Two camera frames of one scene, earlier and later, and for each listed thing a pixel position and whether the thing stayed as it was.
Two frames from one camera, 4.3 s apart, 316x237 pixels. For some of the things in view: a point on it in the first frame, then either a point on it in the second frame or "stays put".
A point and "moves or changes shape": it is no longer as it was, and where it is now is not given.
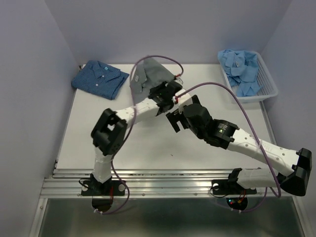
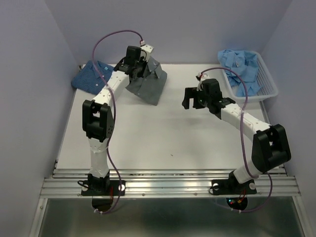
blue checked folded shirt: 99,78 stays put
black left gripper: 153,90 to 144,63
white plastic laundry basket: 266,80 stays put
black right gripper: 175,116 to 191,93
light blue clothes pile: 242,68 stays put
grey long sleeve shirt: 148,72 moves or changes shape
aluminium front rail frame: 171,184 stays put
